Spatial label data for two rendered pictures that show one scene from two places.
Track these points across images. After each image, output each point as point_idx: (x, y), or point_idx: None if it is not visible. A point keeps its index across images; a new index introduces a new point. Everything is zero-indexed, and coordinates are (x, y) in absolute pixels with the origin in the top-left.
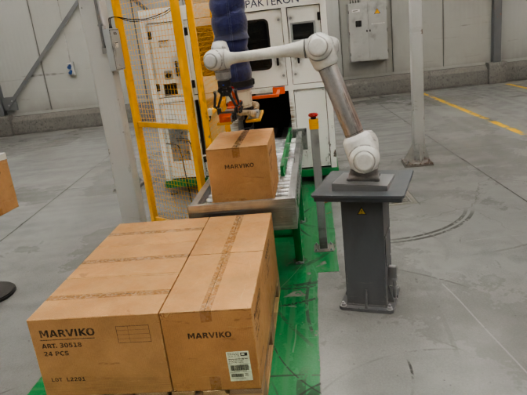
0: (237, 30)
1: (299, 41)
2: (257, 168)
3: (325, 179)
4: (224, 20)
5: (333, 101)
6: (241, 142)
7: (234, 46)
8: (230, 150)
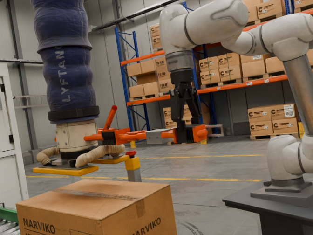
0: (86, 35)
1: (243, 32)
2: (164, 224)
3: (253, 205)
4: (74, 15)
5: (311, 93)
6: (115, 195)
7: (85, 55)
8: (133, 206)
